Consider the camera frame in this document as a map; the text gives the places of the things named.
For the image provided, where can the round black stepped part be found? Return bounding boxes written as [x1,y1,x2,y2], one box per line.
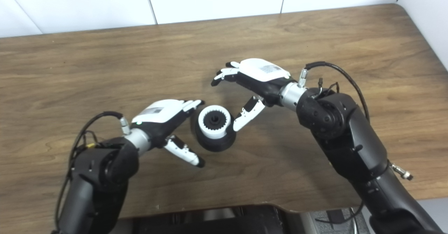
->
[190,105,237,153]

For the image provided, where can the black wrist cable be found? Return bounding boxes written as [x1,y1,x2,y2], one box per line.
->
[298,62,413,180]
[54,111,133,234]

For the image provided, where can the black robot torso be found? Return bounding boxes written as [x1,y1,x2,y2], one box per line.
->
[117,203,371,234]

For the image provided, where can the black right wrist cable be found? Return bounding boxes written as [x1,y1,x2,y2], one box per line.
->
[298,62,413,180]

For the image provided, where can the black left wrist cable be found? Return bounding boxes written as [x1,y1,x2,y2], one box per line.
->
[54,111,133,234]

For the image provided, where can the white and black right hand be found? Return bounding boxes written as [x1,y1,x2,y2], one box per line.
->
[211,58,292,132]

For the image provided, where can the thin black right wire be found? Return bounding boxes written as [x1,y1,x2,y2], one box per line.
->
[313,77,340,98]

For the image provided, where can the white toothed ring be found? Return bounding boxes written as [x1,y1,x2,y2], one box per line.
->
[198,105,232,139]

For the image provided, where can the thin left wire yellow connector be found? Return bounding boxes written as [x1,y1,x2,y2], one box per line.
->
[72,131,98,150]

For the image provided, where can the thin black loose cable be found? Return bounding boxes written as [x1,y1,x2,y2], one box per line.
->
[314,200,365,225]

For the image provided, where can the white and black left hand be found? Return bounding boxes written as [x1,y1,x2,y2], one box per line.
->
[131,99,205,168]

